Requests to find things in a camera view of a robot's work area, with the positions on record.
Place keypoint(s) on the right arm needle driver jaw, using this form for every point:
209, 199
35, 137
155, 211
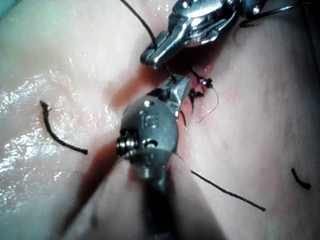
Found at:
181, 90
165, 88

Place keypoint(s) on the left arm needle driver jaw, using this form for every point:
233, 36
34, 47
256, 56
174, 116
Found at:
172, 45
160, 41

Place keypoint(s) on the right arm needle driver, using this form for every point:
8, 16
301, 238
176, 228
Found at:
150, 125

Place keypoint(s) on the left arm needle driver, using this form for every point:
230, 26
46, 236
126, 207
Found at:
200, 22

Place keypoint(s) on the dark right arm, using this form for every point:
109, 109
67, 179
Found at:
160, 212

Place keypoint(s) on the black stitching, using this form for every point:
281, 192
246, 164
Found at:
205, 82

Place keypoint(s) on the curved needle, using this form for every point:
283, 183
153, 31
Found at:
275, 10

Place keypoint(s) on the tissue pad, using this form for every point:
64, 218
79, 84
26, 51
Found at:
250, 125

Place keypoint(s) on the cut-off black thread piece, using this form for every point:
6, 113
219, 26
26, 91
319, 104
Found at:
300, 182
53, 136

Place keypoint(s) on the blue-green cloth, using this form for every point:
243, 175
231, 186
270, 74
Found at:
8, 7

